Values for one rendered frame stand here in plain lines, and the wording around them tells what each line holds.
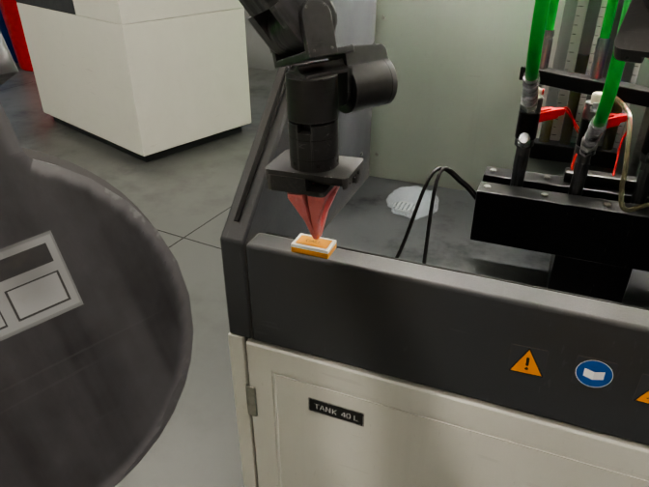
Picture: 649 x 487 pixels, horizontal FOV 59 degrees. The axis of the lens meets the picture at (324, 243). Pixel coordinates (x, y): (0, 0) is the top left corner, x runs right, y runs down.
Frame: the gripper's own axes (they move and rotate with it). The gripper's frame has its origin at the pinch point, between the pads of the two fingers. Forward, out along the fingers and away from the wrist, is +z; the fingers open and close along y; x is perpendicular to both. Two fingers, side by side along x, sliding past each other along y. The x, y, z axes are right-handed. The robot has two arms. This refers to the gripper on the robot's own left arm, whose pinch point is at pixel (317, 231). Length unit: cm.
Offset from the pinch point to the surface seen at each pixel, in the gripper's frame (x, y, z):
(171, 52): -228, 183, 35
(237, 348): 2.5, 12.4, 20.4
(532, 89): -12.0, -22.4, -16.3
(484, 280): -0.3, -20.7, 3.1
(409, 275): 1.8, -12.4, 2.9
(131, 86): -202, 193, 48
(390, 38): -52, 5, -13
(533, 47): -6.6, -22.0, -21.9
